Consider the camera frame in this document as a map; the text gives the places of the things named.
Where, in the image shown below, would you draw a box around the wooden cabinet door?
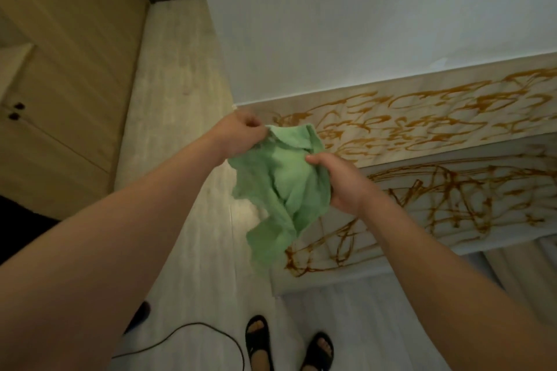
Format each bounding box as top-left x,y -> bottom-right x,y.
0,103 -> 116,220
0,0 -> 151,174

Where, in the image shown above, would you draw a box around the person's foot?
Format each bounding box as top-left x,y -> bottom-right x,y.
249,318 -> 268,371
305,337 -> 332,371

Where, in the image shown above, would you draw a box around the green cleaning cloth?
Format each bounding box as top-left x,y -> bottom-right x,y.
227,123 -> 334,277

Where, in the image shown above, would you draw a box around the black sandal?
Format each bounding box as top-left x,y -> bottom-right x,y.
300,331 -> 335,371
245,315 -> 271,371

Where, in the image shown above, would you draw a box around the person's left forearm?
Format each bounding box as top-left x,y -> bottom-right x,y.
0,125 -> 229,371

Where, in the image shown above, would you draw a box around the person's right foot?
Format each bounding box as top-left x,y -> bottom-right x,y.
305,337 -> 332,371

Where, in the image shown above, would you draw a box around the black floor mat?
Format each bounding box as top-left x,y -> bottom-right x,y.
0,194 -> 60,265

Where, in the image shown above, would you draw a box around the person's right forearm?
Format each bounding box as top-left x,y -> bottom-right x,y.
357,190 -> 557,371

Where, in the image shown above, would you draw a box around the person's left foot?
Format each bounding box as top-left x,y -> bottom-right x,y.
249,318 -> 268,371

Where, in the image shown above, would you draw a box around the person's right hand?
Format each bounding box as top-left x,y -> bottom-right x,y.
305,152 -> 376,217

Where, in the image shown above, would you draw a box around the person's left hand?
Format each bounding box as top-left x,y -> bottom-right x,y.
213,109 -> 270,162

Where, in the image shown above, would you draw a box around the narrow marble step brown scribbles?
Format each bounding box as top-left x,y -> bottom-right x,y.
234,52 -> 557,168

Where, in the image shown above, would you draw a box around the black cable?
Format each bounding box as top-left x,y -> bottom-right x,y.
111,322 -> 246,371

